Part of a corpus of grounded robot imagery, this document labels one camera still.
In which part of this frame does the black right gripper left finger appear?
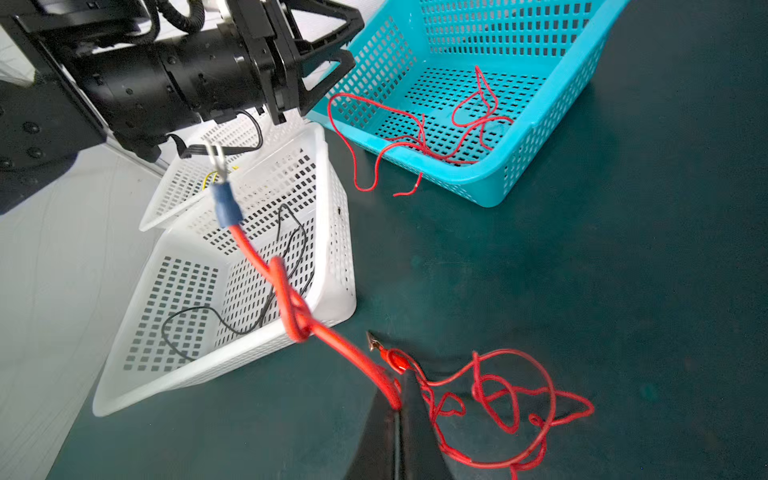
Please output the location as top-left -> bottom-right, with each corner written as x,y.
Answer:
344,391 -> 399,480

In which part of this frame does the red cable tangle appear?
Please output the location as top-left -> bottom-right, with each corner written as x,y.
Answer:
413,347 -> 596,480

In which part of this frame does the white plastic basket far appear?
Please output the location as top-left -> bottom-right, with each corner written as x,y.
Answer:
139,109 -> 308,232

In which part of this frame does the thin red cable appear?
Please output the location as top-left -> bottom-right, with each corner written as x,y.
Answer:
326,64 -> 516,198

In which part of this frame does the black cable in basket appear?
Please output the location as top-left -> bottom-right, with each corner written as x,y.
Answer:
160,202 -> 316,362

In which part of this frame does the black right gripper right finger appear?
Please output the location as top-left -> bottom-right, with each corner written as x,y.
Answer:
398,371 -> 453,480

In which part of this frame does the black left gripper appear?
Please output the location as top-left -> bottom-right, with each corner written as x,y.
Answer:
227,1 -> 364,125

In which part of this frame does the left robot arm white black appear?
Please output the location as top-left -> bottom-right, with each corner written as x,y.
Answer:
1,1 -> 364,212

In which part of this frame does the thick red cable blue terminal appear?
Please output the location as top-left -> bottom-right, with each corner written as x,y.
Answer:
204,142 -> 402,411

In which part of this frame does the red alligator clip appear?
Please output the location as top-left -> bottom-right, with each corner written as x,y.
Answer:
366,331 -> 413,374

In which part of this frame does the white plastic basket near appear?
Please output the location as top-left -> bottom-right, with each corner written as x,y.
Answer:
92,123 -> 357,417

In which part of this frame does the white plastic basket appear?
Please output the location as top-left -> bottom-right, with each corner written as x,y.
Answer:
92,123 -> 357,417
139,109 -> 308,232

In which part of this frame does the teal plastic basket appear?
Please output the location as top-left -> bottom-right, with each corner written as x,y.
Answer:
310,1 -> 625,208

